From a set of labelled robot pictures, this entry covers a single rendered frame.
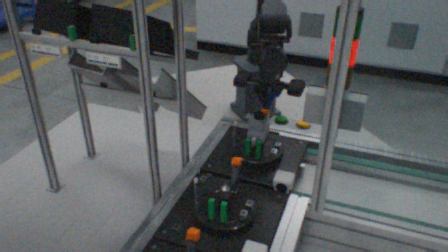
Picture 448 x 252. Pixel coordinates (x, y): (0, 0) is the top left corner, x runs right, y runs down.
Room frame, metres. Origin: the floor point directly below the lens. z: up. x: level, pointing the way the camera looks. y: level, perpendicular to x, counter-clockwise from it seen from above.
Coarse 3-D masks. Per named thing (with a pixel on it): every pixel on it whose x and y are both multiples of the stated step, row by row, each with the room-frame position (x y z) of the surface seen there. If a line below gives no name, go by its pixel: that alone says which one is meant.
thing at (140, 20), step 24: (144, 0) 0.83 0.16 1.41; (144, 24) 0.83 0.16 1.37; (24, 48) 0.94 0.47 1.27; (72, 48) 1.09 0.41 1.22; (144, 48) 0.82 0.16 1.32; (24, 72) 0.93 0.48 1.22; (72, 72) 1.10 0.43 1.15; (144, 72) 0.82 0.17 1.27; (144, 96) 0.83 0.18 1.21; (144, 120) 0.83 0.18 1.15; (48, 144) 0.94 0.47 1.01; (48, 168) 0.94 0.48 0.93
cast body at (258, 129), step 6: (252, 114) 0.98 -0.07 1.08; (258, 114) 0.96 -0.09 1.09; (264, 114) 0.96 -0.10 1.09; (252, 120) 0.94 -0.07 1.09; (258, 120) 0.94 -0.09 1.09; (264, 120) 0.94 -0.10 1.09; (252, 126) 0.94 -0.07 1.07; (258, 126) 0.93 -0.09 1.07; (264, 126) 0.93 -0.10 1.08; (252, 132) 0.93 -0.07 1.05; (258, 132) 0.93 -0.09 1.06; (264, 132) 0.93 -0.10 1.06; (252, 138) 0.92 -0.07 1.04; (258, 138) 0.93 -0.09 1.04; (264, 138) 0.94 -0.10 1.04; (252, 144) 0.91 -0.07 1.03
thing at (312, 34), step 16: (288, 0) 4.01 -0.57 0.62; (304, 0) 3.96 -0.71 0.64; (320, 0) 3.91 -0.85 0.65; (336, 0) 3.85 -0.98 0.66; (304, 16) 3.94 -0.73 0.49; (320, 16) 3.89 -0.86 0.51; (304, 32) 3.94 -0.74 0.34; (320, 32) 3.88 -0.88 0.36; (288, 48) 4.00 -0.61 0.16; (304, 48) 3.94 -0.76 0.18; (320, 48) 3.88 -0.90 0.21; (304, 64) 3.96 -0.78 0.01; (320, 64) 3.91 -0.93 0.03
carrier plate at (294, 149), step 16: (240, 128) 1.10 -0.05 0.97; (224, 144) 1.01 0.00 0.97; (288, 144) 1.01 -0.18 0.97; (304, 144) 1.01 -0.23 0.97; (208, 160) 0.93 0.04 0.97; (224, 160) 0.93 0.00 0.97; (288, 160) 0.93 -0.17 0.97; (224, 176) 0.87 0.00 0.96; (240, 176) 0.86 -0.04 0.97; (256, 176) 0.86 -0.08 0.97; (272, 176) 0.86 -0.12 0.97
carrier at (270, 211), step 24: (192, 192) 0.79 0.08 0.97; (216, 192) 0.77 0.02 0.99; (240, 192) 0.77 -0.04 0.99; (264, 192) 0.80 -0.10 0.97; (168, 216) 0.71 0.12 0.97; (192, 216) 0.71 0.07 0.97; (216, 216) 0.69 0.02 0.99; (240, 216) 0.68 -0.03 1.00; (264, 216) 0.71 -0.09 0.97; (168, 240) 0.64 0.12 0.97; (216, 240) 0.64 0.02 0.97; (240, 240) 0.64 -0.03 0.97; (264, 240) 0.64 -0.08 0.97
